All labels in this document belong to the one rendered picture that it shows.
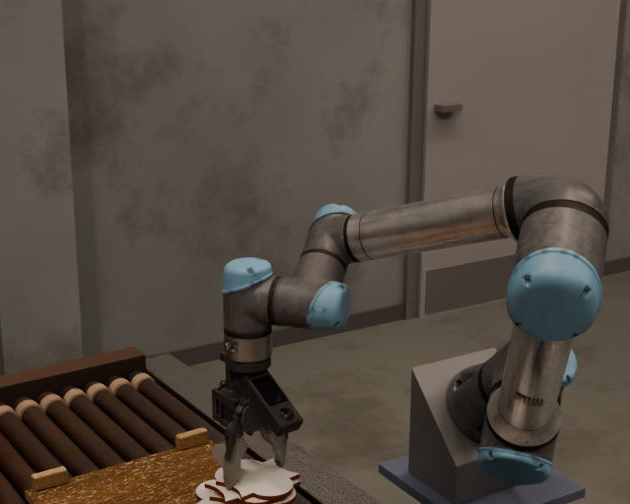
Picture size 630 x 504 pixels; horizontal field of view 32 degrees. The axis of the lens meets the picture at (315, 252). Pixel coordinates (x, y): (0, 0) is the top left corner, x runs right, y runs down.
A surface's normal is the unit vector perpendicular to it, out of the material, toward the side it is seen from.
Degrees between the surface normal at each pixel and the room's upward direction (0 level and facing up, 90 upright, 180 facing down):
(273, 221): 90
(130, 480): 0
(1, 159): 90
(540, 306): 115
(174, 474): 0
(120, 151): 90
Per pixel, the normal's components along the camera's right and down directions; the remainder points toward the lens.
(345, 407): 0.00, -0.96
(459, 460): 0.37, -0.52
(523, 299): -0.26, 0.65
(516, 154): 0.52, 0.25
